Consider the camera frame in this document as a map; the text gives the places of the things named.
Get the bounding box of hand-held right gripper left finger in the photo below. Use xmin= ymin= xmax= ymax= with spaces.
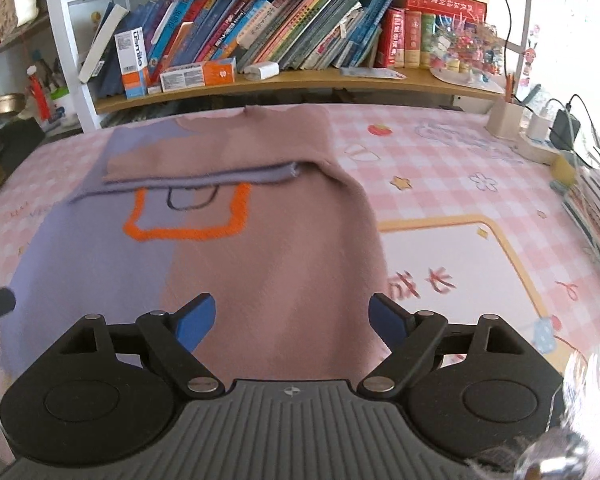
xmin=55 ymin=294 xmax=226 ymax=395

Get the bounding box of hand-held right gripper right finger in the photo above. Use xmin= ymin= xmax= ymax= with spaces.
xmin=356 ymin=292 xmax=528 ymax=395

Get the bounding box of pink and purple sweater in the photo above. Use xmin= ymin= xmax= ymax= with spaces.
xmin=0 ymin=105 xmax=387 ymax=381

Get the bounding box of pink checked printed table mat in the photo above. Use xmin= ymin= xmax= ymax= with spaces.
xmin=0 ymin=102 xmax=600 ymax=480

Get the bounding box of black bag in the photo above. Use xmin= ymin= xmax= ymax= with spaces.
xmin=0 ymin=117 xmax=46 ymax=173

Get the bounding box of brass bowl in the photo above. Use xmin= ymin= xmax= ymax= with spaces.
xmin=0 ymin=92 xmax=27 ymax=117

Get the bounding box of white tub with green lid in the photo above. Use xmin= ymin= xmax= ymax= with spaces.
xmin=50 ymin=87 xmax=79 ymax=127

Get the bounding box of red spray bottle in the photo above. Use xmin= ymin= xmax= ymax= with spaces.
xmin=27 ymin=65 xmax=51 ymax=122

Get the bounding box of white power strip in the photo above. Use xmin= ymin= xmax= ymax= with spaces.
xmin=517 ymin=130 xmax=563 ymax=165

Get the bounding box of white pencil cup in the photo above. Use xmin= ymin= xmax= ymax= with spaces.
xmin=487 ymin=72 xmax=527 ymax=141

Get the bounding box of yellow block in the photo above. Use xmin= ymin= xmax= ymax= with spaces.
xmin=552 ymin=152 xmax=577 ymax=184

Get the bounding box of stack of books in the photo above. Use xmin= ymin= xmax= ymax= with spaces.
xmin=562 ymin=160 xmax=600 ymax=281

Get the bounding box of holder of pens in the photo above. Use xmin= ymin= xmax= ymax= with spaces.
xmin=30 ymin=50 xmax=68 ymax=93

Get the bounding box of white charger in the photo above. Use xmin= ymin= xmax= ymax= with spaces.
xmin=526 ymin=110 xmax=553 ymax=142

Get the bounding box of thin blue booklet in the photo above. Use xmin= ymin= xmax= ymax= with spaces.
xmin=340 ymin=66 xmax=407 ymax=81

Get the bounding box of long white orange carton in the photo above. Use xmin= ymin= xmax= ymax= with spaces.
xmin=160 ymin=57 xmax=237 ymax=93

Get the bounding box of small white box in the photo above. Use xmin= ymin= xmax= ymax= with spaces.
xmin=244 ymin=61 xmax=281 ymax=82

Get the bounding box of black charger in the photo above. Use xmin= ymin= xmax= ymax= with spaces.
xmin=550 ymin=109 xmax=583 ymax=152

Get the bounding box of tall white orange carton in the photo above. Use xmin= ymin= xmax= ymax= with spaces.
xmin=115 ymin=27 xmax=150 ymax=100

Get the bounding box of white framed bookshelf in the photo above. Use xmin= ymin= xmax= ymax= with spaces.
xmin=0 ymin=0 xmax=536 ymax=133

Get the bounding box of colourful flower ornament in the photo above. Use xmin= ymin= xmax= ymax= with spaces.
xmin=430 ymin=12 xmax=507 ymax=86

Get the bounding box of row of colourful books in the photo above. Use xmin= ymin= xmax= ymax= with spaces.
xmin=78 ymin=0 xmax=488 ymax=98

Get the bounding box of black cable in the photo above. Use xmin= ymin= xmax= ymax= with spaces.
xmin=492 ymin=0 xmax=525 ymax=106

